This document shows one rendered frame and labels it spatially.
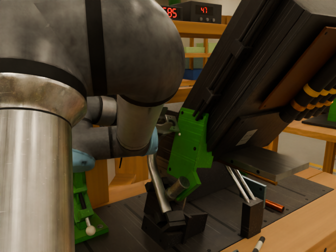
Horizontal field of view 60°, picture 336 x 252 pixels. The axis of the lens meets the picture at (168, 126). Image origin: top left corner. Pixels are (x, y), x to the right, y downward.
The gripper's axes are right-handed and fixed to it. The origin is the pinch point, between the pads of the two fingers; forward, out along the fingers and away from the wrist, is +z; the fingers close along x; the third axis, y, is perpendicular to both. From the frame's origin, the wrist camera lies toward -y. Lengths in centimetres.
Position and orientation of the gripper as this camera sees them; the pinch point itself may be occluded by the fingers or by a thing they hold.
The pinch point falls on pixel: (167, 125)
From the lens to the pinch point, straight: 89.0
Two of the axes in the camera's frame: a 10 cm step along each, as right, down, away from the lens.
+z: 7.8, 1.2, 6.1
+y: 5.7, -5.3, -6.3
